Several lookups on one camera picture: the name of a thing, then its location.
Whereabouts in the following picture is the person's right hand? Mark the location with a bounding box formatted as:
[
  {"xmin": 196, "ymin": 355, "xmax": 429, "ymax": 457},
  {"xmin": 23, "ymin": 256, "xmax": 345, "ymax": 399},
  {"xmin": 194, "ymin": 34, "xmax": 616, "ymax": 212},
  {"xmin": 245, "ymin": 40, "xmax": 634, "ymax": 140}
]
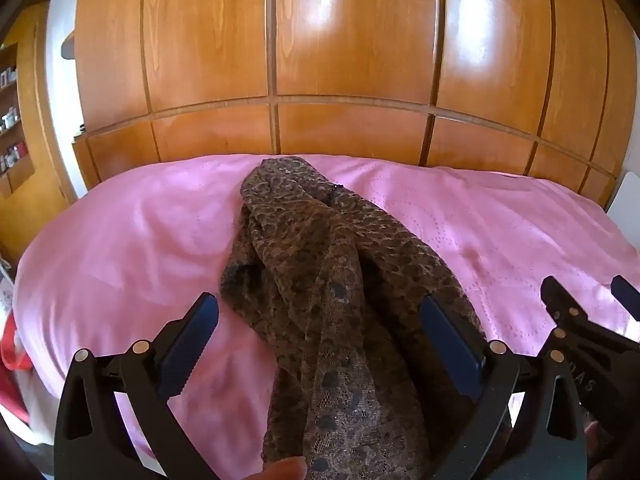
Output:
[{"xmin": 582, "ymin": 417, "xmax": 619, "ymax": 467}]

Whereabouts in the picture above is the wooden shelf unit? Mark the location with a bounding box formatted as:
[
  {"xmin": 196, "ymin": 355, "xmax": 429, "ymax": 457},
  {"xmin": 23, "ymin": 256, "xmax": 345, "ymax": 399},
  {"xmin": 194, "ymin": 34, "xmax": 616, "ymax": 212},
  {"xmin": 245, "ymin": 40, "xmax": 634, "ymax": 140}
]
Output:
[{"xmin": 0, "ymin": 4, "xmax": 77, "ymax": 261}]

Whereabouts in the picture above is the person's left hand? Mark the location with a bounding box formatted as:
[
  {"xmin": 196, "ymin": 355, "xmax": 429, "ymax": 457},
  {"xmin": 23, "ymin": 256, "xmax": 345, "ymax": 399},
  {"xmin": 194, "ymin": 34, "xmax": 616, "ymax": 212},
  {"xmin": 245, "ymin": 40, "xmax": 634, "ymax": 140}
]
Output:
[{"xmin": 257, "ymin": 457, "xmax": 309, "ymax": 480}]

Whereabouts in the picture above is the leopard print lace garment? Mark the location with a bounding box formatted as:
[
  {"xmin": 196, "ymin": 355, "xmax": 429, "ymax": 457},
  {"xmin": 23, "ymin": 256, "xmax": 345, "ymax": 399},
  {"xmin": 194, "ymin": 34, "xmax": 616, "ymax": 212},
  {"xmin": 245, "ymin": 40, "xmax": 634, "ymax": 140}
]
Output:
[{"xmin": 220, "ymin": 157, "xmax": 488, "ymax": 480}]

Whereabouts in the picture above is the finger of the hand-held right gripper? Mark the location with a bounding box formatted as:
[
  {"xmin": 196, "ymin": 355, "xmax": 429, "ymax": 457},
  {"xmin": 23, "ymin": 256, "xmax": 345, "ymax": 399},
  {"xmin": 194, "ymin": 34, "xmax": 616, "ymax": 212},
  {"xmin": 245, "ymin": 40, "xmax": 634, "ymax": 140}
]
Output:
[
  {"xmin": 611, "ymin": 275, "xmax": 640, "ymax": 322},
  {"xmin": 541, "ymin": 275, "xmax": 588, "ymax": 343}
]

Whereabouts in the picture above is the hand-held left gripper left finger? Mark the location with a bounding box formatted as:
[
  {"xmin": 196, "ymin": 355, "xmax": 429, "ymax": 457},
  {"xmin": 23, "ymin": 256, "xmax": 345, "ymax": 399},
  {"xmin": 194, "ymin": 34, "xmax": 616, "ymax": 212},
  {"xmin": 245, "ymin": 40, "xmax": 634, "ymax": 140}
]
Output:
[{"xmin": 55, "ymin": 292, "xmax": 221, "ymax": 480}]

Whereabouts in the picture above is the pink bedspread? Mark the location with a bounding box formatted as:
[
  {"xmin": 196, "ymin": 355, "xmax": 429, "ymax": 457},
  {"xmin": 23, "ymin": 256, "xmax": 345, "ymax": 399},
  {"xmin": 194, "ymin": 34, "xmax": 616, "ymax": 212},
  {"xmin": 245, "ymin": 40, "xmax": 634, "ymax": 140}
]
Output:
[{"xmin": 12, "ymin": 154, "xmax": 640, "ymax": 461}]

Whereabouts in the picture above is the wooden shelf with bottles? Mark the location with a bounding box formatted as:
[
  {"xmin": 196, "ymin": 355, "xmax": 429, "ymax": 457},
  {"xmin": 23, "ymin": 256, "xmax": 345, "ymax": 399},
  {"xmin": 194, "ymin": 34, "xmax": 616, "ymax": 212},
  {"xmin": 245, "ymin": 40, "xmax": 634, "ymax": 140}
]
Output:
[{"xmin": 0, "ymin": 65, "xmax": 28, "ymax": 173}]

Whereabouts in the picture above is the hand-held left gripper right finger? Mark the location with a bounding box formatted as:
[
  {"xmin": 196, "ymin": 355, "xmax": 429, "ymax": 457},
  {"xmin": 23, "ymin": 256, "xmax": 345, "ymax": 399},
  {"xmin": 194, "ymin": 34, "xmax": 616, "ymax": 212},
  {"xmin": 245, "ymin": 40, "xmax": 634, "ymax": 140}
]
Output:
[{"xmin": 419, "ymin": 296, "xmax": 588, "ymax": 480}]

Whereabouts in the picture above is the red bag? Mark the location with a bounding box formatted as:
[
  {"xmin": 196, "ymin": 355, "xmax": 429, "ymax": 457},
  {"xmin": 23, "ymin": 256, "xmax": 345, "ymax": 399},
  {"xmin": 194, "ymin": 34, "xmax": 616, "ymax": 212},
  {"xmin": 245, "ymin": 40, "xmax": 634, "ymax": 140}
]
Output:
[{"xmin": 0, "ymin": 310, "xmax": 32, "ymax": 423}]

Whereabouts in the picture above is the white furniture panel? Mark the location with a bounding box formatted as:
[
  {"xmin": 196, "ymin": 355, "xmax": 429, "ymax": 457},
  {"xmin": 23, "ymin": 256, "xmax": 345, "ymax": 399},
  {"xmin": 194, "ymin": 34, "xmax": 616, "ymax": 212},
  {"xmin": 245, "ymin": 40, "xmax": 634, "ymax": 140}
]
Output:
[{"xmin": 605, "ymin": 172, "xmax": 640, "ymax": 222}]

